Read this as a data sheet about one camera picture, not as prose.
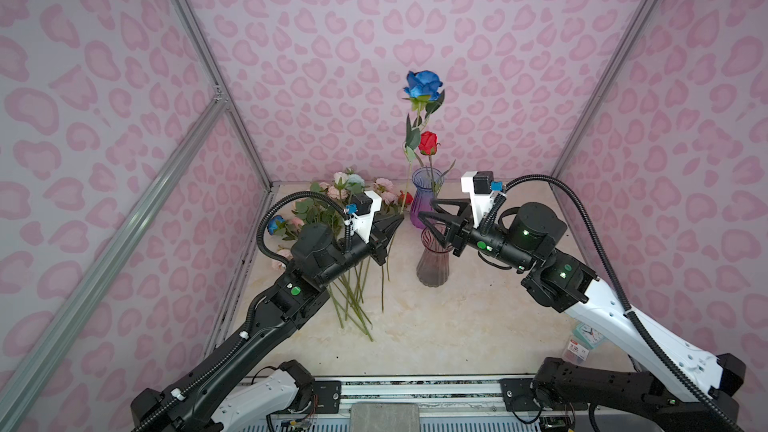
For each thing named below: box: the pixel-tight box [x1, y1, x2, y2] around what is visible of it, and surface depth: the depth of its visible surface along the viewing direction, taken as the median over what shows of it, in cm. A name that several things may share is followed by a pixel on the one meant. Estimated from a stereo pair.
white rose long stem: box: [333, 171, 349, 190], surface depth 108 cm
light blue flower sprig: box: [347, 173, 365, 194], surface depth 112 cm
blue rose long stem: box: [400, 70, 445, 214], surface depth 52 cm
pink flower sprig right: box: [372, 178, 398, 206], surface depth 112 cm
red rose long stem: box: [418, 131, 455, 199], surface depth 74 cm
